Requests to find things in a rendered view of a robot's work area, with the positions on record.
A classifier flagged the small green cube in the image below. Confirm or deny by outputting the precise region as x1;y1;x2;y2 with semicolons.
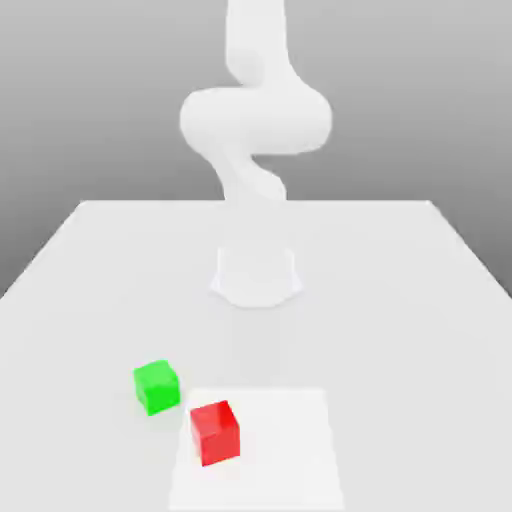
132;358;182;417

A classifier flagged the small red cube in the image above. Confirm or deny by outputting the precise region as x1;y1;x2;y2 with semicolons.
189;399;242;468

